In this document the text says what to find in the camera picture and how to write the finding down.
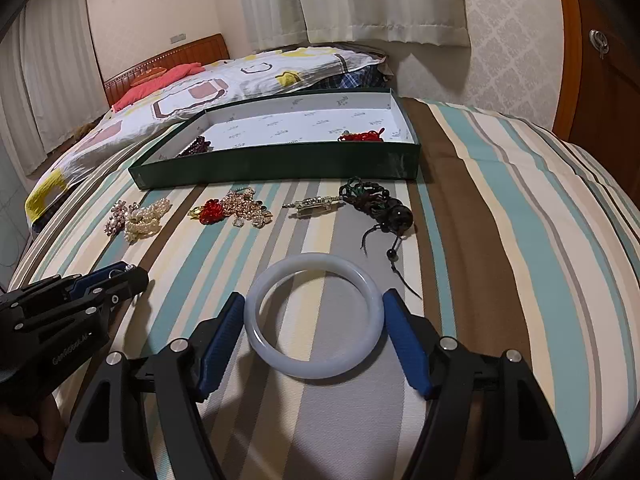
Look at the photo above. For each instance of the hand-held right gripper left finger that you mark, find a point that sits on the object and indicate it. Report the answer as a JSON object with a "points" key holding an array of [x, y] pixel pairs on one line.
{"points": [[220, 347]]}

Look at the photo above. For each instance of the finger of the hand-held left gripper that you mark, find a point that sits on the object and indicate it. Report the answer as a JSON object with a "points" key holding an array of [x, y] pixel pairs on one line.
{"points": [[100, 276], [127, 285]]}

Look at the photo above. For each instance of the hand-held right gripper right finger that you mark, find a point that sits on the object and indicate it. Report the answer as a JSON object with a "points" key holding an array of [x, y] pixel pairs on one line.
{"points": [[407, 347]]}

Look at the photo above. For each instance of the gold pearl flower brooch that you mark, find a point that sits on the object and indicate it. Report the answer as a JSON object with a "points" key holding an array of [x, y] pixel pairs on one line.
{"points": [[117, 217]]}

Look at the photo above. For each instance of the white jade bangle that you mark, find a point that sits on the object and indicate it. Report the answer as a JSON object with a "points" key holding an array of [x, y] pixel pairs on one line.
{"points": [[315, 375]]}

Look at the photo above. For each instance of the gold rhinestone jewelry cluster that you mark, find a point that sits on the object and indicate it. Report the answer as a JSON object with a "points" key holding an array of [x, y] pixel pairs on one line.
{"points": [[245, 207]]}

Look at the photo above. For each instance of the white shallow box lid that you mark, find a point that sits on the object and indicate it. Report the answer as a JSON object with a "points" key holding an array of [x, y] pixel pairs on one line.
{"points": [[280, 167]]}

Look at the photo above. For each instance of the person's left hand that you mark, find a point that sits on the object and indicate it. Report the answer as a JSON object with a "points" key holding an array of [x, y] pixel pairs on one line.
{"points": [[30, 432]]}

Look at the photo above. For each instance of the striped mattress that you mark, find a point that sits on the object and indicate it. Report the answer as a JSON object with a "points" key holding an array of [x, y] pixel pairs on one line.
{"points": [[500, 260]]}

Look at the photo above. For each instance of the brown fuzzy object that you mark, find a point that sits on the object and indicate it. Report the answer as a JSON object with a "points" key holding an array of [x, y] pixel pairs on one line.
{"points": [[87, 130]]}

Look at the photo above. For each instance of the gold bar hair clip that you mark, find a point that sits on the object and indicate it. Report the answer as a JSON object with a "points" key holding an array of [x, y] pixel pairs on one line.
{"points": [[312, 205]]}

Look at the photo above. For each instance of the coral red pillow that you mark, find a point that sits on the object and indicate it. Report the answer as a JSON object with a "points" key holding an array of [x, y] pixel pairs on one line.
{"points": [[135, 97]]}

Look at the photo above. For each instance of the pleated white curtain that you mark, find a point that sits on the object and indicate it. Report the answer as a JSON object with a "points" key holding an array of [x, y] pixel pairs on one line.
{"points": [[50, 85]]}

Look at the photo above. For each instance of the orange patterned cushion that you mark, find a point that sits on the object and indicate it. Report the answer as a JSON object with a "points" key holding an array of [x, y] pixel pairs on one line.
{"points": [[150, 75]]}

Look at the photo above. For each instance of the wooden headboard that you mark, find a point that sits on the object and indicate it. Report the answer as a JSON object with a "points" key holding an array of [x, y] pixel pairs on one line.
{"points": [[165, 52]]}

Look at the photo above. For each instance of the blue plaid cloth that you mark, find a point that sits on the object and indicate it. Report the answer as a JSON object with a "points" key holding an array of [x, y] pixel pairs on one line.
{"points": [[365, 77]]}

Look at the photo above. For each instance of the sheer white curtain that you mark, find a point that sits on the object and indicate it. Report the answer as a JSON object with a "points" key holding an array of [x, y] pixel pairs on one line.
{"points": [[265, 5]]}

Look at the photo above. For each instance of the wooden wardrobe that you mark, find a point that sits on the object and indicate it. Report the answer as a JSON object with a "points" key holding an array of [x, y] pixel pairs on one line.
{"points": [[600, 100]]}

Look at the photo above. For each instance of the thick white curtain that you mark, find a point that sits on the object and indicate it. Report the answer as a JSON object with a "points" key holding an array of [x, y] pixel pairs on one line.
{"points": [[380, 0]]}

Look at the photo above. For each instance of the white wall plate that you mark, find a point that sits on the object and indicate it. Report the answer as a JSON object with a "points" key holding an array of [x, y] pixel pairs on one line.
{"points": [[178, 38]]}

